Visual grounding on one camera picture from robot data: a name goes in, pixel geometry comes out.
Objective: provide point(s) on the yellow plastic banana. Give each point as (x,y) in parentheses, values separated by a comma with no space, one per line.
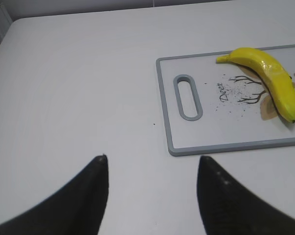
(276,79)

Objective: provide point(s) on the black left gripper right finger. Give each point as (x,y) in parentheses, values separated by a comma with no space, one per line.
(229,208)

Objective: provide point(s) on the white grey-rimmed cutting board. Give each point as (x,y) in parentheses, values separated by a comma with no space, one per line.
(209,107)

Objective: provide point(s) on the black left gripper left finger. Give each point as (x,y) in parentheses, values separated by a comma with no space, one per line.
(75,209)

